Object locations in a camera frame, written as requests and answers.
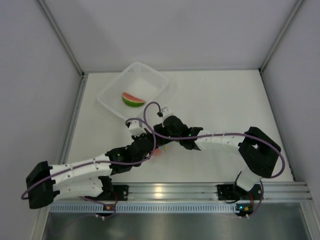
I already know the white perforated plastic basket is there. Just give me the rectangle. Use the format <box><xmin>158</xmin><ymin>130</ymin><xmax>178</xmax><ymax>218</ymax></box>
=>
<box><xmin>97</xmin><ymin>62</ymin><xmax>169</xmax><ymax>120</ymax></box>

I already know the aluminium mounting rail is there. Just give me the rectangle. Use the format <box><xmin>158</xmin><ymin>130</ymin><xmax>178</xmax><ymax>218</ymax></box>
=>
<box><xmin>125</xmin><ymin>182</ymin><xmax>312</xmax><ymax>203</ymax></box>

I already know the white slotted cable duct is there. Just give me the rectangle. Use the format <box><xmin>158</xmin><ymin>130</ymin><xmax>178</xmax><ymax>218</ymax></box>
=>
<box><xmin>49</xmin><ymin>202</ymin><xmax>250</xmax><ymax>214</ymax></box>

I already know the fake watermelon slice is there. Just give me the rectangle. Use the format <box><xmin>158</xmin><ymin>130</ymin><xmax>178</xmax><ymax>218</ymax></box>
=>
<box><xmin>121</xmin><ymin>92</ymin><xmax>146</xmax><ymax>108</ymax></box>

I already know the clear zip top bag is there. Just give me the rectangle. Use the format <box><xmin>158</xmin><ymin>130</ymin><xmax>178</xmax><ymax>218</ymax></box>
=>
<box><xmin>152</xmin><ymin>146</ymin><xmax>167</xmax><ymax>158</ymax></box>

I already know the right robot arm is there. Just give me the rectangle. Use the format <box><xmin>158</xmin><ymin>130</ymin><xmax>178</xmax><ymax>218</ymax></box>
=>
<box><xmin>153</xmin><ymin>115</ymin><xmax>286</xmax><ymax>199</ymax></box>

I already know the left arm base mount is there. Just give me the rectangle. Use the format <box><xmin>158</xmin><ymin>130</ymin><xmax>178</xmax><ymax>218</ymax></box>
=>
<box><xmin>85</xmin><ymin>184</ymin><xmax>129</xmax><ymax>202</ymax></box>

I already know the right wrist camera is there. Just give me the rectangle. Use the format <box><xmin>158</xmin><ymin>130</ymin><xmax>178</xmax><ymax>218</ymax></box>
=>
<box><xmin>157</xmin><ymin>107</ymin><xmax>173</xmax><ymax>126</ymax></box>

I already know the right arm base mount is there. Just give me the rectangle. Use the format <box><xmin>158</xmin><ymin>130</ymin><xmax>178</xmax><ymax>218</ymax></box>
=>
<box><xmin>217</xmin><ymin>184</ymin><xmax>262</xmax><ymax>202</ymax></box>

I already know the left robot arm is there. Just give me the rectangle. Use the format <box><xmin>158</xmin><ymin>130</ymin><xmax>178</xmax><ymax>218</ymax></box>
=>
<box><xmin>21</xmin><ymin>133</ymin><xmax>157</xmax><ymax>209</ymax></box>

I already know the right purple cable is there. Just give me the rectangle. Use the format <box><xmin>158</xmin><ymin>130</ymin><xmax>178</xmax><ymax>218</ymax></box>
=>
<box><xmin>143</xmin><ymin>101</ymin><xmax>286</xmax><ymax>218</ymax></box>

